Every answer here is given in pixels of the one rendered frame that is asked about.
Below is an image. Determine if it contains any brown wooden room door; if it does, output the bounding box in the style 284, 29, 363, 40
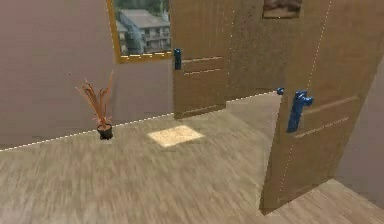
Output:
168, 0, 235, 120
259, 0, 384, 216

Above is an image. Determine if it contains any orange plant in black pot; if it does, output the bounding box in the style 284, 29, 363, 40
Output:
75, 69, 115, 141

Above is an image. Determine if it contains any wood framed window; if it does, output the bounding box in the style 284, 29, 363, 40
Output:
105, 0, 173, 65

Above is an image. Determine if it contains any brown framed wall picture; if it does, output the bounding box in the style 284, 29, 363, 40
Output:
262, 0, 304, 20

